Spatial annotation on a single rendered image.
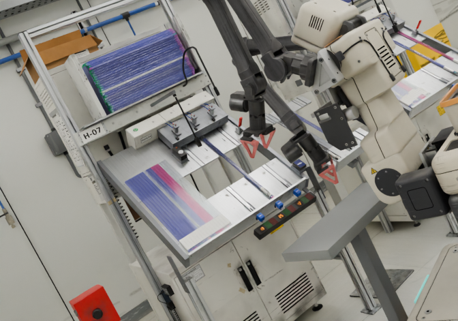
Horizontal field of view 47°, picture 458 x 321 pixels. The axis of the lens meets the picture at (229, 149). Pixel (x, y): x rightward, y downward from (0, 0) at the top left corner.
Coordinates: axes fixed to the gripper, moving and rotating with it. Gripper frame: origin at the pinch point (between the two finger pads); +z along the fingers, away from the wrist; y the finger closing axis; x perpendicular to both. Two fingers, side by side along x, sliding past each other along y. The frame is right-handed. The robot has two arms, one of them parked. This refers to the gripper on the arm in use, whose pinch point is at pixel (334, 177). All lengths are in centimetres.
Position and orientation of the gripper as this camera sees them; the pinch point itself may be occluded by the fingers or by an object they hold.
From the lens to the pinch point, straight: 201.0
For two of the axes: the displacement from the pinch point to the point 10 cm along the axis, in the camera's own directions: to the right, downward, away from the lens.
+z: 6.1, 7.8, 1.3
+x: 7.8, -5.7, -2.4
